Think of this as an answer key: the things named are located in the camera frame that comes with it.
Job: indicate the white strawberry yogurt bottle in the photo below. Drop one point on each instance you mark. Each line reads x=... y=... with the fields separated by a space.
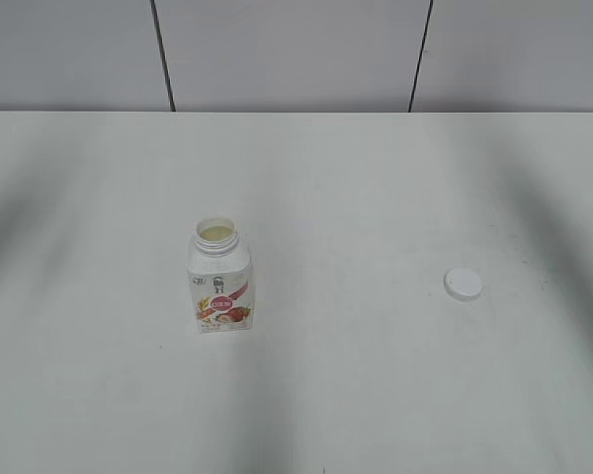
x=220 y=275

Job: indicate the white bottle cap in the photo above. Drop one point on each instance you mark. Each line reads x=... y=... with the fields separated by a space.
x=463 y=284

